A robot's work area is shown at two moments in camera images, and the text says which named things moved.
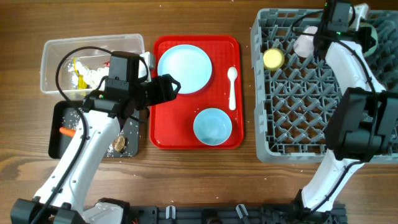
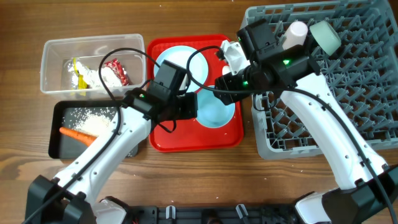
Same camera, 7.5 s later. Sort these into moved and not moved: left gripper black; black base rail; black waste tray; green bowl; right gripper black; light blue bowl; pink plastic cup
Moved: right gripper black; green bowl; left gripper black; pink plastic cup; light blue bowl
Not moved: black base rail; black waste tray
